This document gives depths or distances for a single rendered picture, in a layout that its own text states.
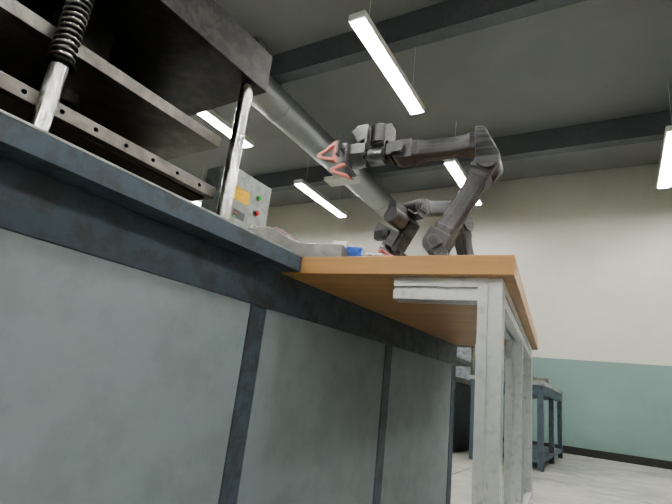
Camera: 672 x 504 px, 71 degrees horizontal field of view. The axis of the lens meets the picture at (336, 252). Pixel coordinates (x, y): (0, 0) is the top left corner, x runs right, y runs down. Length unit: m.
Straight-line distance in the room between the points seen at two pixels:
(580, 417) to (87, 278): 7.43
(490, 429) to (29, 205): 0.80
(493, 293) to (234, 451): 0.59
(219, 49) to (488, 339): 1.67
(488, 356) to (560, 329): 7.03
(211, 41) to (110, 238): 1.47
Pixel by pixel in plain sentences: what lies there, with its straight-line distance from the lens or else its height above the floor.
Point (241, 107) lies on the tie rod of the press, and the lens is 2.26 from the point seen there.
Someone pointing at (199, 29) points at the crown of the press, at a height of 1.82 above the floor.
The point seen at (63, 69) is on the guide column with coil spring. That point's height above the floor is 1.37.
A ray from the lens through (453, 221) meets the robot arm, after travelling 1.27.
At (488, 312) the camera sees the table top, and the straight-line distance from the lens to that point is 0.94.
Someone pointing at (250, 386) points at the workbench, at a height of 0.51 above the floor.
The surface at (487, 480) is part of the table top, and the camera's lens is 0.94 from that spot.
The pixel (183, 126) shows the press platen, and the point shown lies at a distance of 2.13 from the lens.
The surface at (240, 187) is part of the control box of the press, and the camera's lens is 2.31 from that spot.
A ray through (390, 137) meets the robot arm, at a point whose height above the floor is 1.25.
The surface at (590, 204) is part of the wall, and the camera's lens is 8.46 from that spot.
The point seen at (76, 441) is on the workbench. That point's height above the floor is 0.41.
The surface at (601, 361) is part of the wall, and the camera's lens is 7.87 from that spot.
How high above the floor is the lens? 0.52
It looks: 16 degrees up
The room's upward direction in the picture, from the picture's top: 7 degrees clockwise
